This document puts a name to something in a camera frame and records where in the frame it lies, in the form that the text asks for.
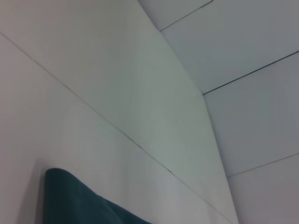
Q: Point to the teal FREE! print t-shirt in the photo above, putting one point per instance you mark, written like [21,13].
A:
[74,203]

